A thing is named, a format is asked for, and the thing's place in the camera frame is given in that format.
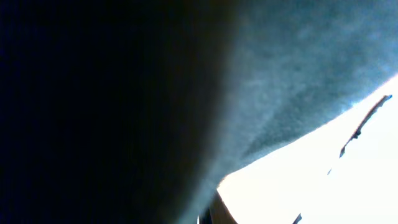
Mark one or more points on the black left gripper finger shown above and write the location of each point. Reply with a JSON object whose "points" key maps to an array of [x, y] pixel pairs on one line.
{"points": [[216, 213]]}

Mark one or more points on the black shorts with mesh lining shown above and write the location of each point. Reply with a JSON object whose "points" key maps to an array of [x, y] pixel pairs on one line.
{"points": [[126, 111]]}

